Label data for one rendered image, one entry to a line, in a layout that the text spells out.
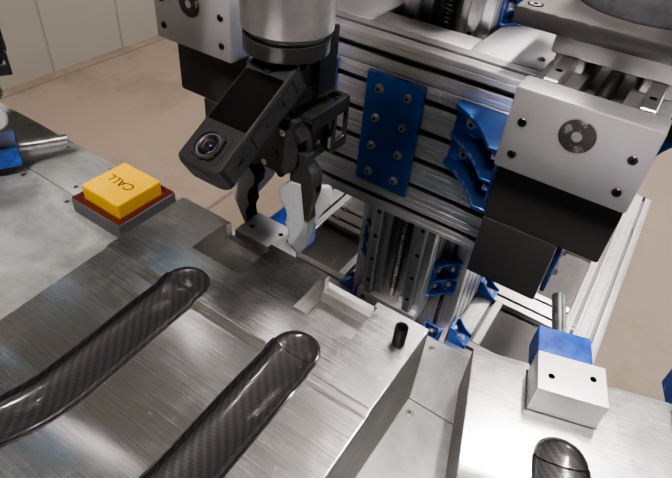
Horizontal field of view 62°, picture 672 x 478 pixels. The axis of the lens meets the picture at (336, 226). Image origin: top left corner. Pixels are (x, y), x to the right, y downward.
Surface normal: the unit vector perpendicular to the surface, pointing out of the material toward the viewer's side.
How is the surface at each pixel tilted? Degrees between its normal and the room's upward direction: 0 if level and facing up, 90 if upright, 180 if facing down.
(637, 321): 0
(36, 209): 0
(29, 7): 90
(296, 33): 90
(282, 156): 90
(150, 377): 4
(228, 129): 30
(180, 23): 90
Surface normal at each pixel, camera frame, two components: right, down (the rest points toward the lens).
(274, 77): -0.25, -0.43
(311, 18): 0.47, 0.60
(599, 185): -0.54, 0.51
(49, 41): 0.83, 0.40
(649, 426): 0.07, -0.77
